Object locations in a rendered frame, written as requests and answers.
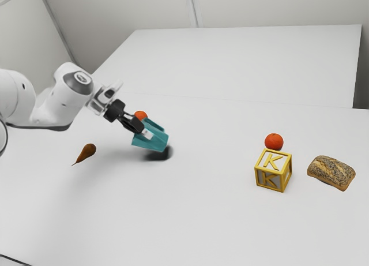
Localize brown pear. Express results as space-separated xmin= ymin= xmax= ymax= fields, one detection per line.
xmin=71 ymin=143 xmax=97 ymax=167

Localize seeded bread loaf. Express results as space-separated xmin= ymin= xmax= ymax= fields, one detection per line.
xmin=306 ymin=155 xmax=356 ymax=193

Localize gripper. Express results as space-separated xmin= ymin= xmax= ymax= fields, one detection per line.
xmin=103 ymin=99 xmax=153 ymax=140

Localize teal faceted mug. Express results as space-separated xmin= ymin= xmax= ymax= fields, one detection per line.
xmin=131 ymin=117 xmax=170 ymax=153

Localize yellow letter block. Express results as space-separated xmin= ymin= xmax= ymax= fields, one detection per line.
xmin=254 ymin=148 xmax=293 ymax=194

